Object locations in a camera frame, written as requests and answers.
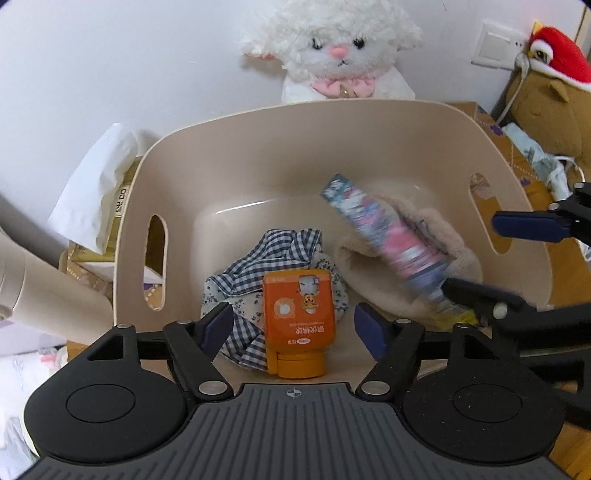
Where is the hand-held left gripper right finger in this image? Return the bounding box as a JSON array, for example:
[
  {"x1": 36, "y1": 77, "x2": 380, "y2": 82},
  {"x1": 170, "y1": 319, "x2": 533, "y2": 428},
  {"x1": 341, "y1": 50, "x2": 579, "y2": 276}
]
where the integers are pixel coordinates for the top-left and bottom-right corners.
[{"x1": 353, "y1": 302, "x2": 504, "y2": 401}]

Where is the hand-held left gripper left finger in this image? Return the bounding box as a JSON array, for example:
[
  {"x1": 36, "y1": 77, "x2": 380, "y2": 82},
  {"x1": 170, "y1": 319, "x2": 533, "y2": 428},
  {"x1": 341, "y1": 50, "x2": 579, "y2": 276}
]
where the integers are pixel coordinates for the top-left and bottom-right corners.
[{"x1": 85, "y1": 302, "x2": 236, "y2": 402}]

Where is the wooden desktop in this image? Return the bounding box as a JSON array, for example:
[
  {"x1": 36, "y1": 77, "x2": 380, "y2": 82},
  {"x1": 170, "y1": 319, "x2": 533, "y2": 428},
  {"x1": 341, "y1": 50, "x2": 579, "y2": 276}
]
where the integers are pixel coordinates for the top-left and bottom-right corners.
[{"x1": 65, "y1": 180, "x2": 591, "y2": 480}]

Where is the pale printed cloth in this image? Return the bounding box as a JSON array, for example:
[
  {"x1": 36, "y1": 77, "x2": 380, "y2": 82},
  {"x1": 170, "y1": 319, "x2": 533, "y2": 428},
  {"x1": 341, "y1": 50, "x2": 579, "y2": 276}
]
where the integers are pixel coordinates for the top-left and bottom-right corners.
[{"x1": 0, "y1": 318, "x2": 68, "y2": 467}]

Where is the beige plastic basket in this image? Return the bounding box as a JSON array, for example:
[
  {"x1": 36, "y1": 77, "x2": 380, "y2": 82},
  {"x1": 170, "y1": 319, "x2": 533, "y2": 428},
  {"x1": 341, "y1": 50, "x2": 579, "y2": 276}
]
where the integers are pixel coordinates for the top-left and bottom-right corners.
[{"x1": 113, "y1": 99, "x2": 552, "y2": 384}]

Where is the white tissue pack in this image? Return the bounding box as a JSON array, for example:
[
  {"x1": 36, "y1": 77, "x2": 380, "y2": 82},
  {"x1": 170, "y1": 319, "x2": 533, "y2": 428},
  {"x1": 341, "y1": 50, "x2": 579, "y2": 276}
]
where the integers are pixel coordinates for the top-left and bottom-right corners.
[{"x1": 48, "y1": 122, "x2": 139, "y2": 254}]

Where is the yellow printed carton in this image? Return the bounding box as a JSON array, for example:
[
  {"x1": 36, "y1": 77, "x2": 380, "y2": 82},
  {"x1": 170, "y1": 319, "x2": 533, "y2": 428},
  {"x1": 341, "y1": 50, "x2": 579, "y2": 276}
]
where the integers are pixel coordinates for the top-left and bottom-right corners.
[{"x1": 60, "y1": 157, "x2": 167, "y2": 311}]

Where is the cardboard box with purple print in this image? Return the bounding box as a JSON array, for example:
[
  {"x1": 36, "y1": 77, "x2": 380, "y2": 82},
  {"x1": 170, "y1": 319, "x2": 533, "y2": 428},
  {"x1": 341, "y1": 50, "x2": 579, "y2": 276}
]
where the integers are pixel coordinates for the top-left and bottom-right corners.
[{"x1": 443, "y1": 100, "x2": 568, "y2": 217}]

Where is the white wall socket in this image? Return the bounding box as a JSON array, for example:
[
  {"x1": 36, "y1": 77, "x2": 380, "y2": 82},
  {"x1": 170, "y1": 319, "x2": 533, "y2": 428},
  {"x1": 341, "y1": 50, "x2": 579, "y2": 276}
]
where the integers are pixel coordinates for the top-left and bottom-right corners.
[{"x1": 471, "y1": 18, "x2": 532, "y2": 70}]

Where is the fuzzy beige slipper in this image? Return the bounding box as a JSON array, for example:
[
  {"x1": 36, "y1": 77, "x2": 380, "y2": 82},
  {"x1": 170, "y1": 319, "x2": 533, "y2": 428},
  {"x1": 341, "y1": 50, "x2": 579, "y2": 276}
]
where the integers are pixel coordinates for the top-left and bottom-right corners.
[{"x1": 335, "y1": 185, "x2": 483, "y2": 324}]

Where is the orange squeeze bottle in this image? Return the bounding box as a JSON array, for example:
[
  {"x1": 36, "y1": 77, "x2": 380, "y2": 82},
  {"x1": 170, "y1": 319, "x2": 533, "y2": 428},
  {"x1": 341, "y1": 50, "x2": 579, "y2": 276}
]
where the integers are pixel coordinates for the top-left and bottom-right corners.
[{"x1": 262, "y1": 270, "x2": 334, "y2": 379}]

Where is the pale blue cloth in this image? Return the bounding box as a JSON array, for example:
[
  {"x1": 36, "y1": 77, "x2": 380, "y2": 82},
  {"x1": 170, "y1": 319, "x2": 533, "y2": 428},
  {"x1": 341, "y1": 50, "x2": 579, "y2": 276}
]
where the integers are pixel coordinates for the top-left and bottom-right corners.
[{"x1": 501, "y1": 122, "x2": 566, "y2": 199}]

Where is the colourful printed tube packet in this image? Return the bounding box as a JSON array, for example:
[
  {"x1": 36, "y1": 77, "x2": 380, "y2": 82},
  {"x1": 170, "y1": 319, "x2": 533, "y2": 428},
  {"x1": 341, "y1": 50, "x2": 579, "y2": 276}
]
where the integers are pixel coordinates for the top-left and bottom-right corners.
[{"x1": 322, "y1": 173, "x2": 478, "y2": 328}]

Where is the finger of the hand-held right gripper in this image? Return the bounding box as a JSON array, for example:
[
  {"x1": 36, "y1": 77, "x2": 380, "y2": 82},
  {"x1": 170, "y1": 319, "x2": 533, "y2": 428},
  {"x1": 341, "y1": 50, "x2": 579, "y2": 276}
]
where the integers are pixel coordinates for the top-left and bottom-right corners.
[
  {"x1": 441, "y1": 277, "x2": 542, "y2": 336},
  {"x1": 492, "y1": 182, "x2": 591, "y2": 243}
]

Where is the blue checkered cloth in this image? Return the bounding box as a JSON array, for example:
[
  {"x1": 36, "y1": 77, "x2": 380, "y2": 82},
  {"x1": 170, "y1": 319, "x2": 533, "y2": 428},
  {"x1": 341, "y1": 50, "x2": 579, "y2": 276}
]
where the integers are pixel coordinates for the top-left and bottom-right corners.
[{"x1": 201, "y1": 228, "x2": 349, "y2": 370}]

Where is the white plush sheep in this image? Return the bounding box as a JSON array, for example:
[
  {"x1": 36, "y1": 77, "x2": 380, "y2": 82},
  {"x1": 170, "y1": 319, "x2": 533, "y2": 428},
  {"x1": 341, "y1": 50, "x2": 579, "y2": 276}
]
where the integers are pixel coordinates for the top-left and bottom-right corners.
[{"x1": 240, "y1": 0, "x2": 423, "y2": 104}]

